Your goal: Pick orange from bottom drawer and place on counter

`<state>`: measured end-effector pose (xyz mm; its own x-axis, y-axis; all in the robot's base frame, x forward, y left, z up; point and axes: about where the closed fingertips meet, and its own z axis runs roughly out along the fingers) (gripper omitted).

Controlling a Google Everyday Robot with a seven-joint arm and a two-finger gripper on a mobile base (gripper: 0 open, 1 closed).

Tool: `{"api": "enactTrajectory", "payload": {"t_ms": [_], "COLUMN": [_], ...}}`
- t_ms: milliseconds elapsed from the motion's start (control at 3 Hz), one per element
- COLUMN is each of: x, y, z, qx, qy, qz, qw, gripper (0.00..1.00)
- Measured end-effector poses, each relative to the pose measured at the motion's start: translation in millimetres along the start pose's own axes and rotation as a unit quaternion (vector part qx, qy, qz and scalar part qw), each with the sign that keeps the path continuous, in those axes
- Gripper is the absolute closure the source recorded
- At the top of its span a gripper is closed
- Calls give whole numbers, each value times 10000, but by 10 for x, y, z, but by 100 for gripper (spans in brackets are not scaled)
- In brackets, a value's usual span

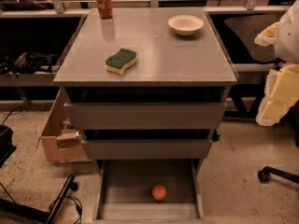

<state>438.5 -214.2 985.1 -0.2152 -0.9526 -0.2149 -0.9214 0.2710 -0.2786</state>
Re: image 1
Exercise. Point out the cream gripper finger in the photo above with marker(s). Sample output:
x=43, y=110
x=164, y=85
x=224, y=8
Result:
x=267, y=36
x=281, y=93

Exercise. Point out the orange fruit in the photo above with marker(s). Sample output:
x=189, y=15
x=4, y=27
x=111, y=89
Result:
x=159, y=193

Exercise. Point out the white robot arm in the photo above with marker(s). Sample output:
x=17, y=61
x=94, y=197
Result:
x=287, y=36

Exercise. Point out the grey drawer cabinet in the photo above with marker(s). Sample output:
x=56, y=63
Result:
x=169, y=68

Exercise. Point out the grey bottom drawer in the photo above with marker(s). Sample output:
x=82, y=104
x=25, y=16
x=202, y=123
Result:
x=124, y=193

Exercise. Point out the grey drawer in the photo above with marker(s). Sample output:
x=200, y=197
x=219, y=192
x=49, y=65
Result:
x=124, y=193
x=147, y=144
x=145, y=115

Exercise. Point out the grey middle drawer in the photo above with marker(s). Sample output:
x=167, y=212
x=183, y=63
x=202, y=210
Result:
x=147, y=144

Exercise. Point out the grey top drawer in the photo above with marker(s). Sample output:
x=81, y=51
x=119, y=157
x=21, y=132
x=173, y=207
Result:
x=145, y=115

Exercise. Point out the black office chair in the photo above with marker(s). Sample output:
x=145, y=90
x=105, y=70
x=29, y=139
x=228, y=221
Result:
x=239, y=42

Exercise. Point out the white bowl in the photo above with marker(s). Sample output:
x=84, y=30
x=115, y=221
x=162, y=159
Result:
x=185, y=25

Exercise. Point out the green yellow sponge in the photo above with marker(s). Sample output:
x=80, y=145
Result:
x=121, y=61

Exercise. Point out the red soda can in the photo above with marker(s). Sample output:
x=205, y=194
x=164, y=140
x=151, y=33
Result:
x=104, y=8

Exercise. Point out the wooden box on floor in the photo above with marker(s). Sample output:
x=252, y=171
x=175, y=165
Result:
x=58, y=139

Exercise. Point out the black headset on shelf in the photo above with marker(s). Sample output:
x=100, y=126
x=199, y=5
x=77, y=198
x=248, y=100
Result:
x=29, y=63

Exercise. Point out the black device at left edge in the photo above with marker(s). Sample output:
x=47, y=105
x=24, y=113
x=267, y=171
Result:
x=6, y=146

